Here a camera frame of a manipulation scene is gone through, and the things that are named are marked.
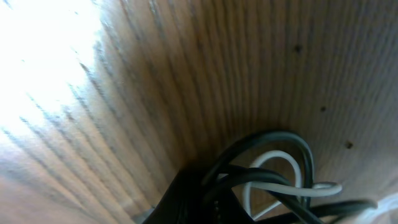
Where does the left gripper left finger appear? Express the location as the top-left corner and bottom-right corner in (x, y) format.
(144, 167), (218, 224)

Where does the white usb cable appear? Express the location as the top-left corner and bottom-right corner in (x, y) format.
(241, 149), (343, 221)

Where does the black usb cable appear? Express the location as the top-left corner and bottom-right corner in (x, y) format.
(198, 129), (379, 224)

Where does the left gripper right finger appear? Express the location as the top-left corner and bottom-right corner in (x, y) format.
(216, 189), (254, 224)

